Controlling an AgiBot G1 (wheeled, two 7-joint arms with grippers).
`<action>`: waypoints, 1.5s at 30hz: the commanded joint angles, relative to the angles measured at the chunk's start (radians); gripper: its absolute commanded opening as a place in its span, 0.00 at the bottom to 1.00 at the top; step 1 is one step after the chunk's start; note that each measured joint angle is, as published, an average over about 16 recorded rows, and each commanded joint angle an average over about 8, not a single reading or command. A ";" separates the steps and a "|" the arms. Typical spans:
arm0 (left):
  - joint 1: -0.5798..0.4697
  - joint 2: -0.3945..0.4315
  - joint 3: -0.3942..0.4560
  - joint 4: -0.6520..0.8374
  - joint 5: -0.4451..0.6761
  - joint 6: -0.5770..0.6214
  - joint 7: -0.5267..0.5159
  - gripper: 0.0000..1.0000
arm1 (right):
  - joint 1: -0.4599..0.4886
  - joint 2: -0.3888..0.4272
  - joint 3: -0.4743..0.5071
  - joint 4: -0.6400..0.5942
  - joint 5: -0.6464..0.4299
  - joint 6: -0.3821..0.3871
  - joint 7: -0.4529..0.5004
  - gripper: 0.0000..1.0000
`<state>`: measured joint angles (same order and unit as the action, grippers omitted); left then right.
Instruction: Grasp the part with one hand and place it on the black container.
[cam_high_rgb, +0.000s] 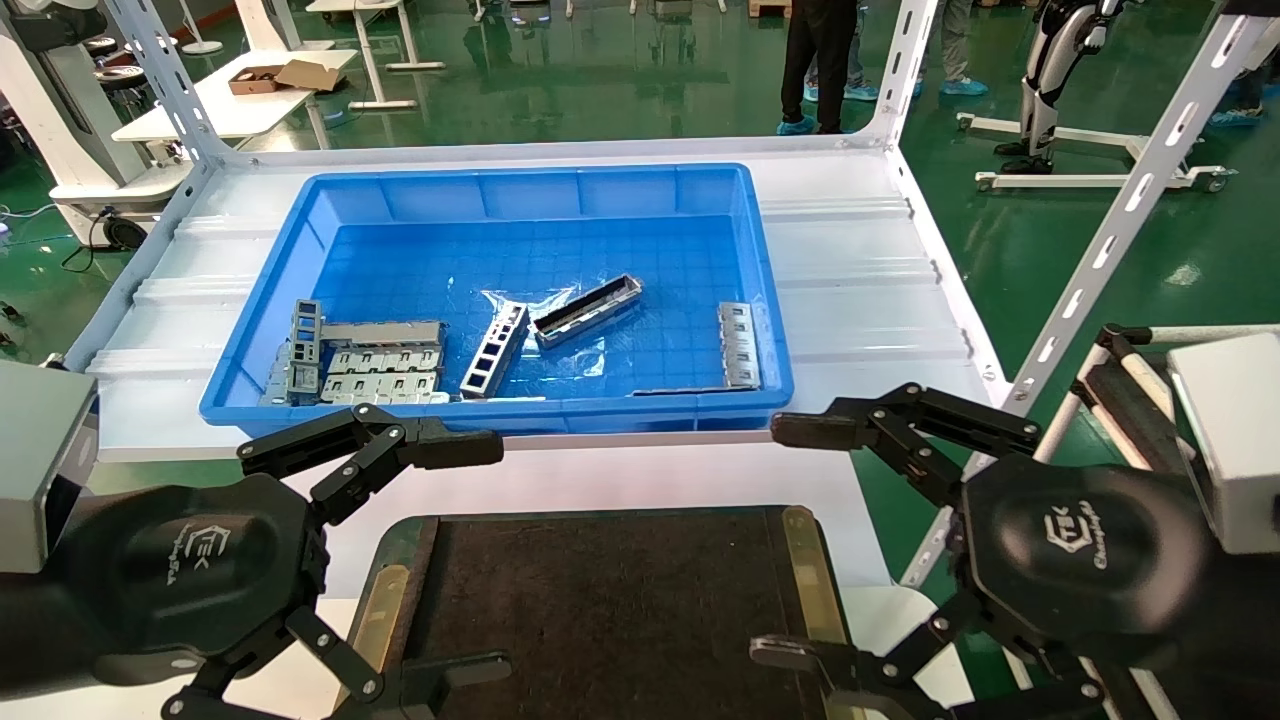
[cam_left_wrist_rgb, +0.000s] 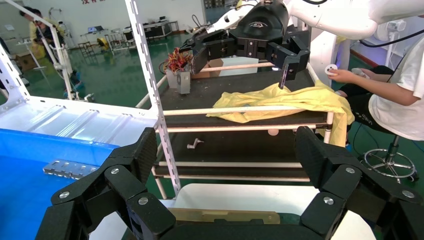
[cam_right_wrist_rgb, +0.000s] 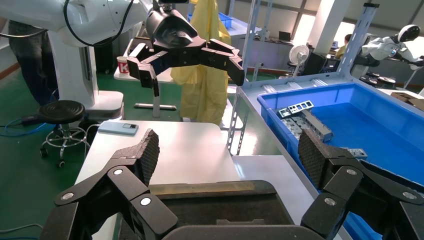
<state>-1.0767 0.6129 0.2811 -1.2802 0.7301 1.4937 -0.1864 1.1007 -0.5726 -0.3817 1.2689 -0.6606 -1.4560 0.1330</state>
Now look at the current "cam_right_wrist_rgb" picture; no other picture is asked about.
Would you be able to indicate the white robot torso column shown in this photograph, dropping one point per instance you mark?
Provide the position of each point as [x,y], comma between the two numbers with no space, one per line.
[73,73]

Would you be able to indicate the white standing fan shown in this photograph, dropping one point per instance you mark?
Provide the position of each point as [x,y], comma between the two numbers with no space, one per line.
[298,53]

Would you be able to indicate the light blue smartphone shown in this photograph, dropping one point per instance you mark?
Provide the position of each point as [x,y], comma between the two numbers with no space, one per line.
[117,128]

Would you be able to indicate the black office chair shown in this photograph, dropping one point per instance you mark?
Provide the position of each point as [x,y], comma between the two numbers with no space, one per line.
[314,63]

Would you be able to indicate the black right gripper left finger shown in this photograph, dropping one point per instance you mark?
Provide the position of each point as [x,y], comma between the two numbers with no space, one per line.
[147,155]

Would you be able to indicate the flat slotted metal plate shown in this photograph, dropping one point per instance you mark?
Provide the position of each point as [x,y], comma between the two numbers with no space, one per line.
[288,127]
[299,124]

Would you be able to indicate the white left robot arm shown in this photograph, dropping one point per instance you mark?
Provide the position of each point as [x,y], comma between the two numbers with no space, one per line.
[96,16]

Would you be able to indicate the white pedestal table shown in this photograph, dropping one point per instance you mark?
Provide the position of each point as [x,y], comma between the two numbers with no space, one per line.
[155,99]

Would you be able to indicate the ladder-shaped metal part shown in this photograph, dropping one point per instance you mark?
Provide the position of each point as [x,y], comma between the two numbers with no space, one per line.
[357,153]

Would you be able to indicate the seated person yellow shirt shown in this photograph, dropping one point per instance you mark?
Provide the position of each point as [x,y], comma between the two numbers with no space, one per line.
[342,49]

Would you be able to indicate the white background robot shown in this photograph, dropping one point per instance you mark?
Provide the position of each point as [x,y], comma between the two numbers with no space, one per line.
[381,46]

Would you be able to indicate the perforated upright metal part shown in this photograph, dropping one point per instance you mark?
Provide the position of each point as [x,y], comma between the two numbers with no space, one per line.
[299,107]

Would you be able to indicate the yellow hanging garment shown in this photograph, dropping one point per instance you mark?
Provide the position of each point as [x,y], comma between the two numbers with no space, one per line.
[203,89]

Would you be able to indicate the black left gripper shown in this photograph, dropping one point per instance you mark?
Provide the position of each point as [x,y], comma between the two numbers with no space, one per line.
[174,34]

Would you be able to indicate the black laptop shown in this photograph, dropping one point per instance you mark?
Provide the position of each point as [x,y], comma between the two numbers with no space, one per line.
[285,35]

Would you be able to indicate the black container tray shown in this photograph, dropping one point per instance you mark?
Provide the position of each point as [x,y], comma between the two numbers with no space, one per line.
[215,205]

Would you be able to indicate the black power adapter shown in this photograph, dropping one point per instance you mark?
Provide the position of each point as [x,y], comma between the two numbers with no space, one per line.
[30,120]

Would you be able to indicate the long metal channel part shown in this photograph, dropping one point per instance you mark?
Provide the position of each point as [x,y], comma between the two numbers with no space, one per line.
[318,126]

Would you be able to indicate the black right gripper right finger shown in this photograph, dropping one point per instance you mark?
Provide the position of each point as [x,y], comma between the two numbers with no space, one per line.
[313,155]

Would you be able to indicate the person in blue jeans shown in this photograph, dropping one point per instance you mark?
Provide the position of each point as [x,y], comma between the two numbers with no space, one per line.
[33,63]

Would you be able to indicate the small blue storage bin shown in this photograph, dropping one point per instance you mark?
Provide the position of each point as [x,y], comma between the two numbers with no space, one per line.
[225,19]

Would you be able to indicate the large blue plastic bin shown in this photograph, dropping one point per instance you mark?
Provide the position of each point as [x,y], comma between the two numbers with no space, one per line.
[381,132]

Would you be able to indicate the open cardboard box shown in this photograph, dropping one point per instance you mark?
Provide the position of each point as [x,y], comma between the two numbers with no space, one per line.
[409,98]

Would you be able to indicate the red paper cup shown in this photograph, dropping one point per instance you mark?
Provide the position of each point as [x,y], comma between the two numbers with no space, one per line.
[122,65]

